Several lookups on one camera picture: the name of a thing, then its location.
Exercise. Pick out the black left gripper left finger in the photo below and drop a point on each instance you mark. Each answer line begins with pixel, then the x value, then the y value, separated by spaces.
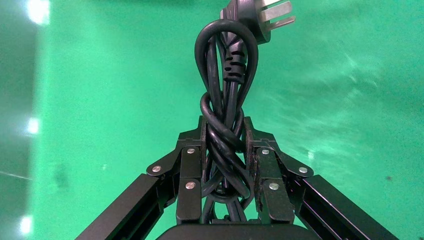
pixel 189 185

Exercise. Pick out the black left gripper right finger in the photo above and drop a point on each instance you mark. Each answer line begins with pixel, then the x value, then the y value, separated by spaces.
pixel 273 195

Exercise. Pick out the green table mat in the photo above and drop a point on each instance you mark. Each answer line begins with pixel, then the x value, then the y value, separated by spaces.
pixel 99 99

